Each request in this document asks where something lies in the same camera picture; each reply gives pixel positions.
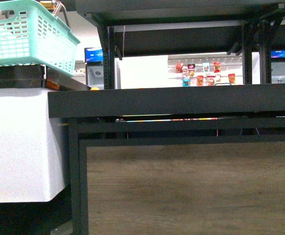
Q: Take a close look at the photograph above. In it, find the black metal shelf unit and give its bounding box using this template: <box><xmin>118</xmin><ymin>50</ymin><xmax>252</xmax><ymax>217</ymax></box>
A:
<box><xmin>48</xmin><ymin>0</ymin><xmax>285</xmax><ymax>235</ymax></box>

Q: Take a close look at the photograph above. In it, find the grey basket handle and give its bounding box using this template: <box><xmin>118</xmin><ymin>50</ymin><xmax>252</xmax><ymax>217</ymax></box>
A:
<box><xmin>51</xmin><ymin>0</ymin><xmax>72</xmax><ymax>31</ymax></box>

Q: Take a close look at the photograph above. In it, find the teal plastic shopping basket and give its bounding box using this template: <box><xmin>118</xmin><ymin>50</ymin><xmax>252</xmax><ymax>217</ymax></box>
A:
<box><xmin>0</xmin><ymin>0</ymin><xmax>80</xmax><ymax>76</ymax></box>

